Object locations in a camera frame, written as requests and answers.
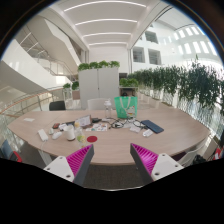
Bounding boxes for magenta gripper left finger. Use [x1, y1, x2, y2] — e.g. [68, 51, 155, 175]
[44, 144, 94, 186]

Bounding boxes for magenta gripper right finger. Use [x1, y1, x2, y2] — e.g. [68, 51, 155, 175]
[130, 143, 183, 185]

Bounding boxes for clear plastic water bottle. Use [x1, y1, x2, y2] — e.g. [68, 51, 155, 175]
[104, 100, 112, 119]

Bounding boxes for small yellow-green bottle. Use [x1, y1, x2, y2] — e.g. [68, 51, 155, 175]
[75, 122, 86, 147]

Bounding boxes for red round coaster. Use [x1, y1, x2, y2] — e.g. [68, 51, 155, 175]
[87, 136, 98, 143]

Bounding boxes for white charger adapter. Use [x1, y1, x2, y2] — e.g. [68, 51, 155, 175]
[143, 129, 153, 137]

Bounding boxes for white computer mouse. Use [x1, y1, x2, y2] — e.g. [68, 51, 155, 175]
[52, 131, 62, 140]

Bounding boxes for white paper cup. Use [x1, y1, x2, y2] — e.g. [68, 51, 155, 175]
[64, 125, 75, 141]

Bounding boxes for colourful sticker sheet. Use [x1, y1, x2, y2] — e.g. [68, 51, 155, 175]
[87, 123, 107, 132]

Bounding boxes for white card stand sign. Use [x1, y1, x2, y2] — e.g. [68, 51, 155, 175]
[76, 115, 92, 127]

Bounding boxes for white power strip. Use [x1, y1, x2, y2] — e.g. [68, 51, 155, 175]
[38, 129, 48, 142]

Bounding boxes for white chair at right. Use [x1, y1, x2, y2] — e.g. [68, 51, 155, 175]
[178, 140, 206, 167]

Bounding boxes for black office chair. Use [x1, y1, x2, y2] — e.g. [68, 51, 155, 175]
[49, 101, 65, 111]

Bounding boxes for white chair behind table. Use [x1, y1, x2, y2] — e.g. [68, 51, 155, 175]
[87, 98, 108, 110]

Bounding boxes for green tote bag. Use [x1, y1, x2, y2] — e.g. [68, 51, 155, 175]
[114, 96, 138, 118]

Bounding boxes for white paper note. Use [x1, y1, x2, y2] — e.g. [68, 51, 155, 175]
[24, 118, 35, 122]

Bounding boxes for wooden planter box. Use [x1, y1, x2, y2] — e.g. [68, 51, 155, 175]
[119, 86, 138, 96]

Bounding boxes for white tall cabinet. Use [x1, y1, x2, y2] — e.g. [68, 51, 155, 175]
[78, 68, 119, 109]

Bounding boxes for row of hanging green plants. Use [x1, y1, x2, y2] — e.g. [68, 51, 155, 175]
[128, 60, 224, 115]

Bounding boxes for green plants on cabinet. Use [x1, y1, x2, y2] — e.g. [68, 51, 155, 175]
[78, 60, 120, 71]

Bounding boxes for black tangled cable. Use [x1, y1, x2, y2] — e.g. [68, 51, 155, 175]
[106, 117, 148, 130]

